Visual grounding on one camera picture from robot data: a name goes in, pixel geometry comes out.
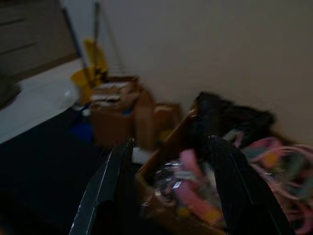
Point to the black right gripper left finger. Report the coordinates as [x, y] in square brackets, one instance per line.
[105, 195]

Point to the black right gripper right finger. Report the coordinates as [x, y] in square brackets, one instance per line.
[244, 195]

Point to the crumpled clear plastic wrapper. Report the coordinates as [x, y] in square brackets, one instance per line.
[166, 176]

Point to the brown cardboard box with papers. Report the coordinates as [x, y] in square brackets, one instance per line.
[112, 115]

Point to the black cloth bundle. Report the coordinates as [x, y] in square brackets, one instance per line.
[220, 117]

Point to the large brown cardboard box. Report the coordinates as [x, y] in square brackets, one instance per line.
[171, 142]

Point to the tall brown cardboard box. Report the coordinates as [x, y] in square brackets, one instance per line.
[145, 117]

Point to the small brown cardboard box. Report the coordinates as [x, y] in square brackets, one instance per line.
[167, 120]

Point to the yellow mop bucket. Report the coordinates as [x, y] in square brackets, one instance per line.
[91, 71]

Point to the grey pole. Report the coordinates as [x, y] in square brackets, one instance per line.
[96, 34]

